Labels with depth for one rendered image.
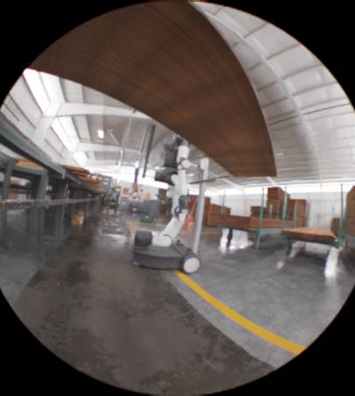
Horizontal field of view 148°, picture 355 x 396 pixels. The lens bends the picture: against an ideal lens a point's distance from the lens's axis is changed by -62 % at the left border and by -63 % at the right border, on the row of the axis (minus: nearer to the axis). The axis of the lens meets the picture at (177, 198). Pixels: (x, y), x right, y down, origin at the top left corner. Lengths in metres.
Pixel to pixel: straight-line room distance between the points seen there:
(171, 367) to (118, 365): 0.20
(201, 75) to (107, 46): 0.17
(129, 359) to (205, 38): 0.90
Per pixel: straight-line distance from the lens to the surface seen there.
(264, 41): 7.12
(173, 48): 0.26
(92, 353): 0.72
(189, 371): 0.70
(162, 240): 1.42
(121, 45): 0.28
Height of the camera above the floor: 0.64
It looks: 4 degrees up
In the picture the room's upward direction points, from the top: 8 degrees clockwise
